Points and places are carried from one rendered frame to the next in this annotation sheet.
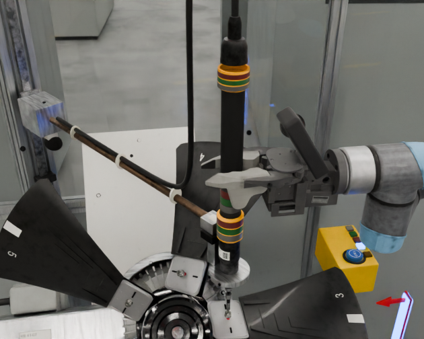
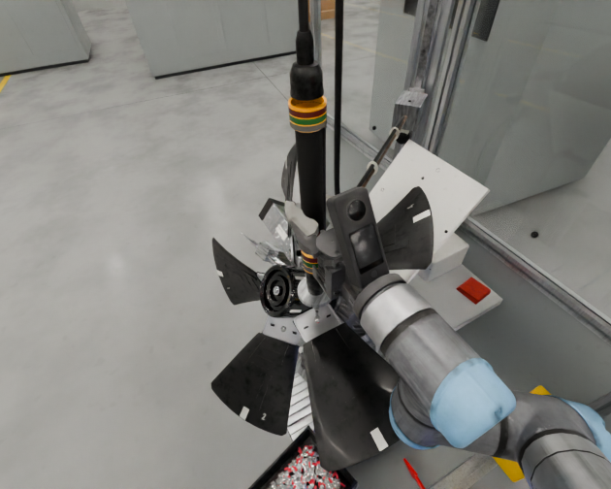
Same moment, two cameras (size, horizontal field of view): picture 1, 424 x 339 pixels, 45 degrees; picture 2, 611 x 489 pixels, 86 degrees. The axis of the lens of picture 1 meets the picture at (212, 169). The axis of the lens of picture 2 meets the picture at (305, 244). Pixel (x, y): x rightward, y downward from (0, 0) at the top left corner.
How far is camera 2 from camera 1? 0.66 m
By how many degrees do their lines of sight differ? 57
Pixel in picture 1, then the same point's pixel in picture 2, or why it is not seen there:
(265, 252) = (546, 365)
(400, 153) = (434, 358)
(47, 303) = not seen: hidden behind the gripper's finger
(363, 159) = (386, 312)
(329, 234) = not seen: hidden behind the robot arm
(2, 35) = (417, 31)
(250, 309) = (333, 335)
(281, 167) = (324, 240)
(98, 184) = (388, 182)
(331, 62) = not seen: outside the picture
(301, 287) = (383, 371)
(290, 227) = (590, 374)
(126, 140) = (430, 164)
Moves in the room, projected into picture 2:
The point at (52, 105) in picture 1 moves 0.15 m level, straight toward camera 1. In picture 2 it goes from (409, 106) to (369, 124)
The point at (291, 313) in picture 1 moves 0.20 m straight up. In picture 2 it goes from (346, 370) to (352, 314)
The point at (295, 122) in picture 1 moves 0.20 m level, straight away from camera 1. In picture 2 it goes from (331, 202) to (501, 179)
